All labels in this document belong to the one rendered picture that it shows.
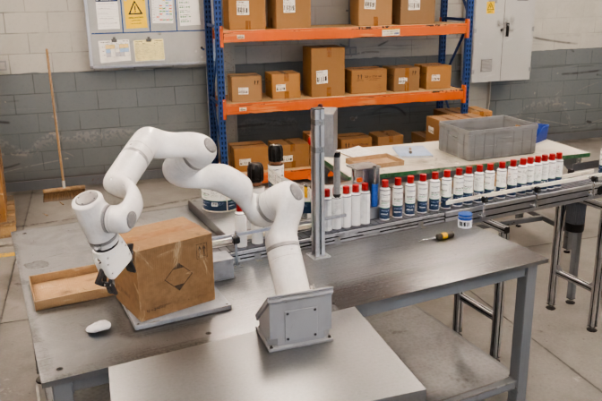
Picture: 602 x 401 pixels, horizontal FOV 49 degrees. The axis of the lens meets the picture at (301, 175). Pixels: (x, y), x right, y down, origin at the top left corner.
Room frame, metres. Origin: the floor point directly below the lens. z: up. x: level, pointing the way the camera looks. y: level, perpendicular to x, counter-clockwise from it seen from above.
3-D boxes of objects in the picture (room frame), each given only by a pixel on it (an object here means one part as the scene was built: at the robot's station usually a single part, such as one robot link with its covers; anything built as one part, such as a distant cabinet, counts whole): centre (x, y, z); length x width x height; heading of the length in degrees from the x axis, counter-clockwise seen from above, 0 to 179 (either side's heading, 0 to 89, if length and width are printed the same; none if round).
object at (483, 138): (4.81, -1.38, 0.91); 0.60 x 0.40 x 0.22; 111
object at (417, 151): (4.82, -0.83, 0.81); 0.32 x 0.24 x 0.01; 3
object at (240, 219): (2.77, 0.27, 0.98); 0.05 x 0.05 x 0.20
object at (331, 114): (2.86, -0.10, 1.38); 0.17 x 0.10 x 0.19; 171
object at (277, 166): (3.50, 0.14, 1.04); 0.09 x 0.09 x 0.29
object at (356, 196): (3.03, -0.26, 0.98); 0.05 x 0.05 x 0.20
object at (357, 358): (2.03, 0.20, 0.81); 0.90 x 0.90 x 0.04; 17
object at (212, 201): (3.35, 0.42, 0.95); 0.20 x 0.20 x 0.14
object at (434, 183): (3.23, -0.68, 0.98); 0.05 x 0.05 x 0.20
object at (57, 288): (2.45, 0.93, 0.85); 0.30 x 0.26 x 0.04; 116
